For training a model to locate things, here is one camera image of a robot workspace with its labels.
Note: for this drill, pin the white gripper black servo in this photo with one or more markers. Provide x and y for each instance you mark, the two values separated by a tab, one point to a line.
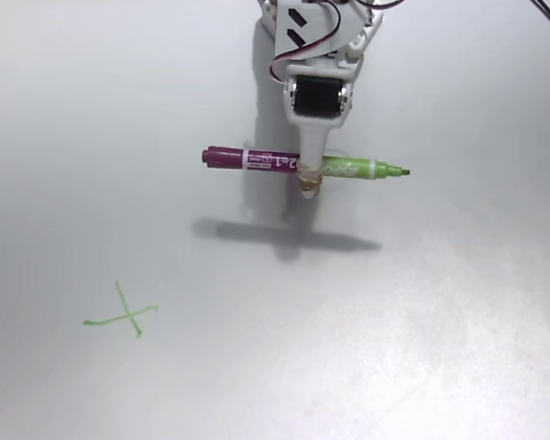
314	97

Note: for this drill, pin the green and purple marker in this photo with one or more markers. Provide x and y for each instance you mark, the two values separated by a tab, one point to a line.
224	158

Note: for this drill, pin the tan rubber band wrap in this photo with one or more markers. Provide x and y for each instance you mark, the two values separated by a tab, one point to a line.
311	183

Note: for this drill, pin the green drawn X mark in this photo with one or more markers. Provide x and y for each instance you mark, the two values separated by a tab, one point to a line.
129	314

